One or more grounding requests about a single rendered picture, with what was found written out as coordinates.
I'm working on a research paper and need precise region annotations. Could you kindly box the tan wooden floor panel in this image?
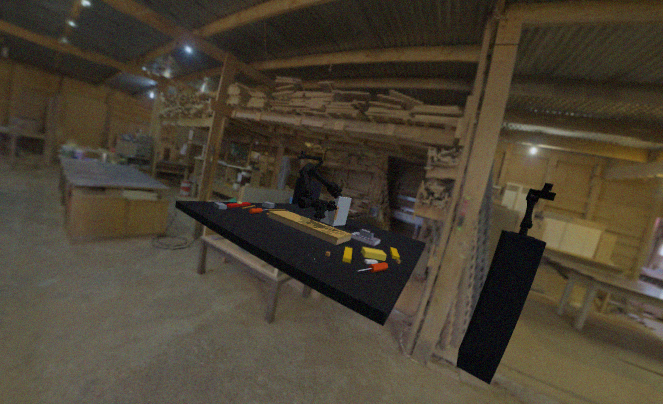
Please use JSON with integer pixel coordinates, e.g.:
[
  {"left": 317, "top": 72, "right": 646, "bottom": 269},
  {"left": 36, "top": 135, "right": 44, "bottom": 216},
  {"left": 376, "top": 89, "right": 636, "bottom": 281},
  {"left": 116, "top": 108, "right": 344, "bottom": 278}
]
[{"left": 268, "top": 211, "right": 352, "bottom": 245}]

